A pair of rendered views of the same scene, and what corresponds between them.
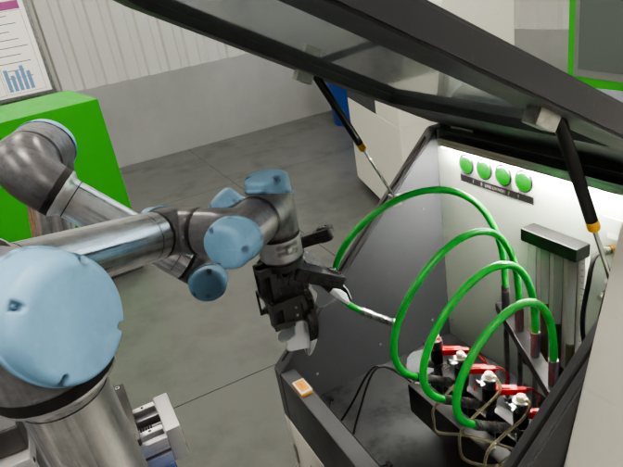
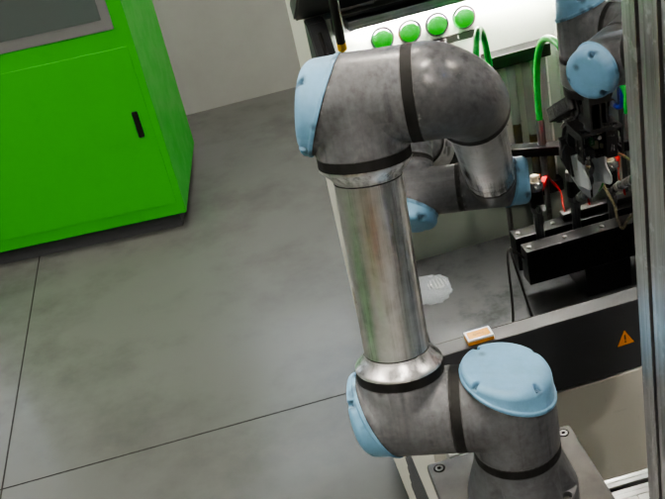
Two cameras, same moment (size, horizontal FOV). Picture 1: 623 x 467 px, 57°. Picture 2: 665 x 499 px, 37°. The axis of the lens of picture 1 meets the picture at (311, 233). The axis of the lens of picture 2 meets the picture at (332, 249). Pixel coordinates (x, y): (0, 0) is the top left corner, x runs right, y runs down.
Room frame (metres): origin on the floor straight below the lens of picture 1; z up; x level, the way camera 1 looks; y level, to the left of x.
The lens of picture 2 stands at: (0.85, 1.59, 2.06)
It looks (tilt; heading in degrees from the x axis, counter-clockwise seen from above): 30 degrees down; 289
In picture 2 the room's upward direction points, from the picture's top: 13 degrees counter-clockwise
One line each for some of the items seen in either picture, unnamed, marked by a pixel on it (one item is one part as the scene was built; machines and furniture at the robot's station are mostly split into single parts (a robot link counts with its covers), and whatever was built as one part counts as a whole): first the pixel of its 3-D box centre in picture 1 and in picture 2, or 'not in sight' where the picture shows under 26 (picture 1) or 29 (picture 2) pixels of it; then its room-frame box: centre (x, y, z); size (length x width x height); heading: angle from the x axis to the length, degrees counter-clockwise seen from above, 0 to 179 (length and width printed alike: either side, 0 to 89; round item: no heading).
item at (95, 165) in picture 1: (45, 196); not in sight; (4.13, 1.89, 0.65); 0.95 x 0.86 x 1.30; 120
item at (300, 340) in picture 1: (299, 341); (602, 174); (0.88, 0.05, 1.26); 0.06 x 0.03 x 0.09; 114
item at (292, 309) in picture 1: (284, 289); (590, 120); (0.89, 0.06, 1.36); 0.09 x 0.08 x 0.12; 114
